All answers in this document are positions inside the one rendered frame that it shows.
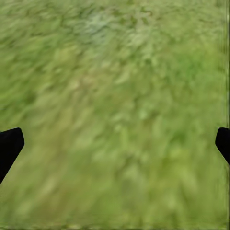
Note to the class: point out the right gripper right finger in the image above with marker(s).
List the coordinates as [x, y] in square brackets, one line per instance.
[223, 142]

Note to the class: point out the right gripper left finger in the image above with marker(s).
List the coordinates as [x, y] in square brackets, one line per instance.
[11, 143]

